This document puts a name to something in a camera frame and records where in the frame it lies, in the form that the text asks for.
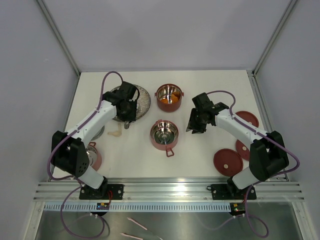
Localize orange fried chicken piece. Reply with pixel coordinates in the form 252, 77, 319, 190
171, 92, 180, 104

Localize dark red lunch container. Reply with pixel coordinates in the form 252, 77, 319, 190
154, 83, 184, 113

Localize pink lunch container with handle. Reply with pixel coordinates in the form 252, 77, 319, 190
149, 119, 179, 158

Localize metal tongs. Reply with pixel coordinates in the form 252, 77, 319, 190
124, 121, 132, 130

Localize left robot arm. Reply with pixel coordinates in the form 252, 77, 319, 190
48, 88, 140, 199

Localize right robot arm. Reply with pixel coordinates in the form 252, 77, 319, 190
186, 102, 289, 198

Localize pink lunch container left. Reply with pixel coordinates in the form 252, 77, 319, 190
86, 141, 102, 171

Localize speckled ceramic plate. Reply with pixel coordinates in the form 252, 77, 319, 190
102, 84, 151, 123

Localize grey glass pot lid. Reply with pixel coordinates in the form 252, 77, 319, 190
91, 126, 105, 141

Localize dark red lid front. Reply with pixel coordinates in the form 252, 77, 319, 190
213, 148, 244, 177

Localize dark red lid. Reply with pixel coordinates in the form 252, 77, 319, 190
235, 140, 250, 161
235, 110, 259, 128
213, 148, 244, 177

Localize dark red lid back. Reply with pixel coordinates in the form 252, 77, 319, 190
235, 110, 259, 128

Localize dark red lid middle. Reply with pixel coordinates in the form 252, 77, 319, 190
235, 140, 250, 161

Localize pink stick upper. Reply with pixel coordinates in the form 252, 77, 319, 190
127, 217, 148, 231

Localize pink stick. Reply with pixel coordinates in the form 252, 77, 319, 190
127, 217, 148, 231
120, 232, 143, 240

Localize pink stick lower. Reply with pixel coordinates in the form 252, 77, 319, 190
120, 232, 143, 240

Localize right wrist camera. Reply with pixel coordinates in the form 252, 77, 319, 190
192, 92, 214, 111

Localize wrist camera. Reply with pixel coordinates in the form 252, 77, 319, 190
192, 92, 214, 111
117, 81, 140, 101

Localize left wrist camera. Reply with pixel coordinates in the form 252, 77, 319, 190
117, 81, 140, 101

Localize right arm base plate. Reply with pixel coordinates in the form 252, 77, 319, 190
206, 183, 257, 200

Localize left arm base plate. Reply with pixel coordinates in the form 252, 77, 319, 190
79, 184, 124, 200

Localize left aluminium post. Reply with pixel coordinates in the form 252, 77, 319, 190
35, 0, 81, 79

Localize aluminium post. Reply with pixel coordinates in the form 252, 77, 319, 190
35, 0, 81, 79
252, 0, 299, 77

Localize aluminium front rail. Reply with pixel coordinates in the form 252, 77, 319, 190
33, 177, 305, 202

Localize white slotted cable duct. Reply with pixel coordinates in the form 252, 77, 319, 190
43, 202, 232, 212

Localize right aluminium post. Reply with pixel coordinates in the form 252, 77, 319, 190
252, 0, 299, 77

